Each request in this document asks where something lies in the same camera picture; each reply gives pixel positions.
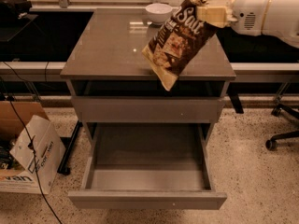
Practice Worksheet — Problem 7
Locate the black floor cable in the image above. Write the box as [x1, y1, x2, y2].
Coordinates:
[0, 61, 64, 224]

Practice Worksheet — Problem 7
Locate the white ceramic bowl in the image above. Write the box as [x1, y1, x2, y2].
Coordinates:
[145, 3, 172, 25]

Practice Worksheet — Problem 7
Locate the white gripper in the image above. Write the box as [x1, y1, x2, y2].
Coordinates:
[196, 0, 269, 36]

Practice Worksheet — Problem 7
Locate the black bag on desk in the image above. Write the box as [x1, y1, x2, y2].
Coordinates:
[0, 0, 32, 24]

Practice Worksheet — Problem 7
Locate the brown chip bag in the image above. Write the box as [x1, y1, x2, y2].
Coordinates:
[142, 0, 218, 91]

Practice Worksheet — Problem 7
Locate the closed grey top drawer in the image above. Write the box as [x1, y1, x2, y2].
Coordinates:
[71, 96, 224, 123]

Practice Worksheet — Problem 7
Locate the black office chair base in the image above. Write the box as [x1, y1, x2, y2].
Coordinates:
[264, 103, 299, 151]

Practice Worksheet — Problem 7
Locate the black desk leg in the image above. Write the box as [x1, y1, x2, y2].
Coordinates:
[57, 121, 82, 175]

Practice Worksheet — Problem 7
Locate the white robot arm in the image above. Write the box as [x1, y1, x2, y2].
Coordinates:
[196, 0, 299, 48]

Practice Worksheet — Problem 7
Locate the grey drawer cabinet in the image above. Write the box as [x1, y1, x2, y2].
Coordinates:
[61, 9, 235, 140]

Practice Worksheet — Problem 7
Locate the white cardboard box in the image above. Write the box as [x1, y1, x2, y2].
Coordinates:
[0, 101, 65, 194]

